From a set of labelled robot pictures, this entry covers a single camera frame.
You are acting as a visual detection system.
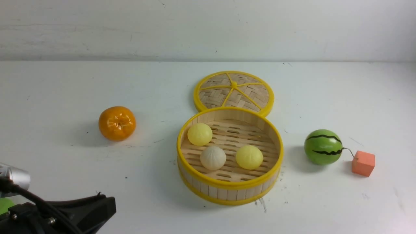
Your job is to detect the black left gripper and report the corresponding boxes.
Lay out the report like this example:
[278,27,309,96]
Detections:
[0,193,116,234]

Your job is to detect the white toy bun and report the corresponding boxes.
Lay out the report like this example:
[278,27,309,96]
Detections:
[200,146,227,170]

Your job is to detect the pale yellow toy bun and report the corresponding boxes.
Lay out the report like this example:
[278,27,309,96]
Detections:
[187,123,213,146]

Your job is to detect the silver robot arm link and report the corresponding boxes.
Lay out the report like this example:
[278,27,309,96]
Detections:
[0,163,32,199]

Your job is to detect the bamboo steamer tray yellow rim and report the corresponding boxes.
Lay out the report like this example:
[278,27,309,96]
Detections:
[176,107,284,206]

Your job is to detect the woven bamboo steamer lid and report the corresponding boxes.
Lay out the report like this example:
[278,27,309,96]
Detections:
[193,71,275,117]

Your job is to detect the orange toy tangerine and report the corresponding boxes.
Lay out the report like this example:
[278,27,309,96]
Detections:
[98,106,137,142]

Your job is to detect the green toy watermelon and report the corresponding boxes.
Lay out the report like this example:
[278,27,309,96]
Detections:
[304,129,356,166]

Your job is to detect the orange foam cube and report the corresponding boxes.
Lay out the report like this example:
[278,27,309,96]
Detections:
[352,150,375,177]

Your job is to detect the black cable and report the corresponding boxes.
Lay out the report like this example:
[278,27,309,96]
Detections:
[0,178,83,234]

